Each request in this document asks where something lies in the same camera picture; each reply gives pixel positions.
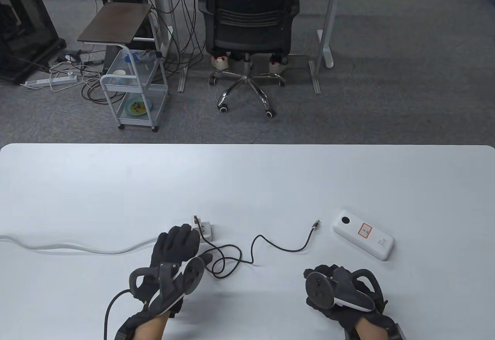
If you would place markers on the person's left forearm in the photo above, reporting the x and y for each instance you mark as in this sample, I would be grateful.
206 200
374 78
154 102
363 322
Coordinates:
151 330

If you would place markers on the black mesh office chair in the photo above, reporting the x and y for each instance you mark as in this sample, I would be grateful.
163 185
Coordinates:
247 27

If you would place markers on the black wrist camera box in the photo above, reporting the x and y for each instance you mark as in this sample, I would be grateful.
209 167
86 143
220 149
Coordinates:
396 334
125 330

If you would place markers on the clear bottle blue cap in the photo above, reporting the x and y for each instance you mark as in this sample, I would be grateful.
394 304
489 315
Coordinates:
133 58

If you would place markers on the white rolling cart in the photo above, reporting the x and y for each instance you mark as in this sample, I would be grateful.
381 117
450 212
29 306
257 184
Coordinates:
123 87

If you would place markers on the white battery pack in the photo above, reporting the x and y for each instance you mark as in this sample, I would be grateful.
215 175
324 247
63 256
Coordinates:
352 233

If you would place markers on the person's left hand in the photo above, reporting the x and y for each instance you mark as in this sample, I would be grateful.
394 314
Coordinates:
174 245

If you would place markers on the white cup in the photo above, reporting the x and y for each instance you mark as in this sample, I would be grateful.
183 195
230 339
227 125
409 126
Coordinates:
119 72

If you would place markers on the green plate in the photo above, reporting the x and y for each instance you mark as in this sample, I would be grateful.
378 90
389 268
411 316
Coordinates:
137 108

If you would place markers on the short white power strip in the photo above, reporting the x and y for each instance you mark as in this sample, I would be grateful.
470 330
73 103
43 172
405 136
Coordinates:
209 237

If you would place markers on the black and white hand controller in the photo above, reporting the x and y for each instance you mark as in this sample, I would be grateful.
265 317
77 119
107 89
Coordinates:
178 282
340 289

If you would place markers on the person's right hand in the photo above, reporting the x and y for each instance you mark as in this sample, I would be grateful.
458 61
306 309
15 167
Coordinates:
340 318

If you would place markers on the black equipment stand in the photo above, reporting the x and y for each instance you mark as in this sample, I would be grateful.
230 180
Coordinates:
23 46

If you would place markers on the long white power strip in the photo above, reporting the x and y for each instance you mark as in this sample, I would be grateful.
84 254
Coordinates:
50 80

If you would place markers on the person's right forearm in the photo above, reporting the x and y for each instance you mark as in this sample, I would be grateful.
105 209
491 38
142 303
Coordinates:
369 332

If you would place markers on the dark brown side table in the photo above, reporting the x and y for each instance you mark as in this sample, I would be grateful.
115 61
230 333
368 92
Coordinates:
116 23

